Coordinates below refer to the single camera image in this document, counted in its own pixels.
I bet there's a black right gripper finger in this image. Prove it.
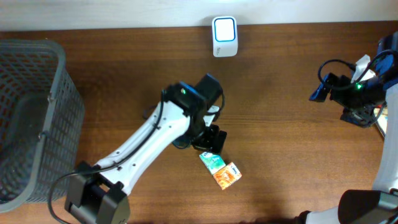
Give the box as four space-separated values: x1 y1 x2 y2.
340 111 373 128
309 83 331 103

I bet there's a cream wet wipes pack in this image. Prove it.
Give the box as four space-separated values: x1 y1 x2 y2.
375 107 388 138

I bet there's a green tissue pack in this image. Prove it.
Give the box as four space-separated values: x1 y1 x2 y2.
199 152 226 175

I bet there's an orange tissue pack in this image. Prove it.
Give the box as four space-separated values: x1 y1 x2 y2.
213 162 242 190

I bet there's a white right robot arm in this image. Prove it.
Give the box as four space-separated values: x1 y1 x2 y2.
292 32 397 224

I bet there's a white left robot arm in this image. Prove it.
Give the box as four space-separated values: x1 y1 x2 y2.
65 74 227 224

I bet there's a white barcode scanner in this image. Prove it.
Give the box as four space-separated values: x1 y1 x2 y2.
211 16 238 57

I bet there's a grey plastic lattice basket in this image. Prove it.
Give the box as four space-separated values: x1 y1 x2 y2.
1 40 85 213

